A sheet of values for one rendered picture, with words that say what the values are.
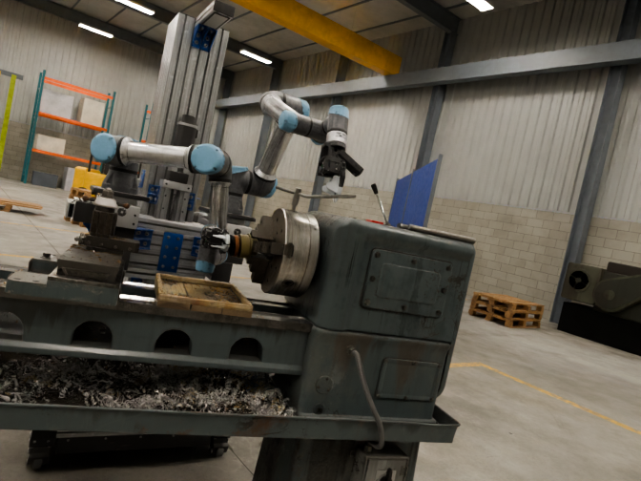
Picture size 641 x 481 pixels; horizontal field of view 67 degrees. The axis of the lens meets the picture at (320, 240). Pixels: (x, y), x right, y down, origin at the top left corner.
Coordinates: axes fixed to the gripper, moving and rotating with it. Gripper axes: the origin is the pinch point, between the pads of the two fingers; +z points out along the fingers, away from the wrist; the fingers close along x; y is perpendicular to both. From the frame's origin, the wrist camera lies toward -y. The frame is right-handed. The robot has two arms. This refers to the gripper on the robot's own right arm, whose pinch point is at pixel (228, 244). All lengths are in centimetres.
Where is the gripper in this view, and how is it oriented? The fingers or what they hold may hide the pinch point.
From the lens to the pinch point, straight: 171.3
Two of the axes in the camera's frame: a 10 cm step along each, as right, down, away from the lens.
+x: 2.1, -9.8, -0.5
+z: 3.4, 1.2, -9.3
